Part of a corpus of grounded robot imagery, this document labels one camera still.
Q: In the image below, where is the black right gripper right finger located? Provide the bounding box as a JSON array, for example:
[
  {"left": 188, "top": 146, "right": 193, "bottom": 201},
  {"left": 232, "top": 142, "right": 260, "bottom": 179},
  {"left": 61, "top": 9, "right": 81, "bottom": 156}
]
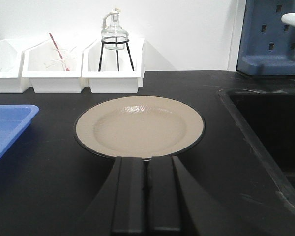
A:
[{"left": 147, "top": 156, "right": 238, "bottom": 236}]

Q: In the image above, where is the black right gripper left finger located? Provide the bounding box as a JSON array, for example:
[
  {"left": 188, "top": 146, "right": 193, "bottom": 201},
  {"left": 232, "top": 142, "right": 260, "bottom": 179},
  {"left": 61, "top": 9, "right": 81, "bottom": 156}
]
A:
[{"left": 75, "top": 157, "right": 145, "bottom": 236}]

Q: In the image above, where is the beige plate with black rim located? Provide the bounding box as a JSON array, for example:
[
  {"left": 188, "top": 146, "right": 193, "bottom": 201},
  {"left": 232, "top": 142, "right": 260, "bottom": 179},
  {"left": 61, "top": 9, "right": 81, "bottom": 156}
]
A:
[{"left": 74, "top": 95, "right": 206, "bottom": 160}]

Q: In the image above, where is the blue plastic tray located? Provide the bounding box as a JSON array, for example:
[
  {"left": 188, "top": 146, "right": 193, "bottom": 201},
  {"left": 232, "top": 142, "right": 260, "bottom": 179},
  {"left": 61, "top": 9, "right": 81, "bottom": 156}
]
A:
[{"left": 0, "top": 104, "right": 39, "bottom": 159}]

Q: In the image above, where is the black sink basin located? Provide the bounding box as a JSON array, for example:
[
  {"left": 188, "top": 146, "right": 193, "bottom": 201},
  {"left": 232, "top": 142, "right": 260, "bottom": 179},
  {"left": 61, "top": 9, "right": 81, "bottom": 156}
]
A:
[{"left": 218, "top": 88, "right": 295, "bottom": 213}]

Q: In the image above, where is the white bin right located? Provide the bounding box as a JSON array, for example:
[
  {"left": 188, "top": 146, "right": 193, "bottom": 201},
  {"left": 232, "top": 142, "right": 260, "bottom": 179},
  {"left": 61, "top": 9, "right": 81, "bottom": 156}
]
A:
[{"left": 82, "top": 38, "right": 145, "bottom": 93}]

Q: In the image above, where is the white bin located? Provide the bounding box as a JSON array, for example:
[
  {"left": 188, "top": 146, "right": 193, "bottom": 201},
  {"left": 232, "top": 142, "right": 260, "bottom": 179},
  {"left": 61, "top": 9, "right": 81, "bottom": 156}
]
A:
[
  {"left": 82, "top": 38, "right": 145, "bottom": 93},
  {"left": 22, "top": 38, "right": 88, "bottom": 93},
  {"left": 0, "top": 39, "right": 30, "bottom": 93}
]

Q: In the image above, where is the white bin middle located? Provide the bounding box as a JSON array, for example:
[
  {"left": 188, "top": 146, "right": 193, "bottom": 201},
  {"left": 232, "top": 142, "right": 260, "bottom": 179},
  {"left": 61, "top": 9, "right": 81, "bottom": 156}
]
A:
[{"left": 22, "top": 38, "right": 88, "bottom": 93}]

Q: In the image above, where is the glass beaker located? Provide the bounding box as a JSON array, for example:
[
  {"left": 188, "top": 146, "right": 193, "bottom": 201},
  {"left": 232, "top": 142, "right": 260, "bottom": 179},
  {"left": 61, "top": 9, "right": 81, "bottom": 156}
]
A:
[{"left": 43, "top": 47, "right": 76, "bottom": 71}]

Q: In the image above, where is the glass alcohol lamp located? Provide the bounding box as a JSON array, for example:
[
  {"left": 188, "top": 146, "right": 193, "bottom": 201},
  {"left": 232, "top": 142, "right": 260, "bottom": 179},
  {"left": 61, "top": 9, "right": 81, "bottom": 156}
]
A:
[{"left": 101, "top": 8, "right": 129, "bottom": 50}]

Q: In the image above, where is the blue pegboard drying rack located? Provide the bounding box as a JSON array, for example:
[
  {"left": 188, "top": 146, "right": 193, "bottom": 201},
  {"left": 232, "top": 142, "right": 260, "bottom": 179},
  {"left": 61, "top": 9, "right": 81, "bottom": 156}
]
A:
[{"left": 236, "top": 0, "right": 295, "bottom": 76}]

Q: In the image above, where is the white bin left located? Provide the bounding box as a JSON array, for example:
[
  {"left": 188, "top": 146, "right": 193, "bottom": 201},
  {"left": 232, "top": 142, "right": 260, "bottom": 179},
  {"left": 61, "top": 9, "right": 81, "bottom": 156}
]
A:
[{"left": 0, "top": 39, "right": 30, "bottom": 93}]

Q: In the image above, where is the black wire tripod stand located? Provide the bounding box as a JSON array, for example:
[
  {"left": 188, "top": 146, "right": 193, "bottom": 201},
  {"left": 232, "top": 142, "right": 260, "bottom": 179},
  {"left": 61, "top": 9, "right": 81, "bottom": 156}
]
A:
[{"left": 98, "top": 37, "right": 135, "bottom": 72}]

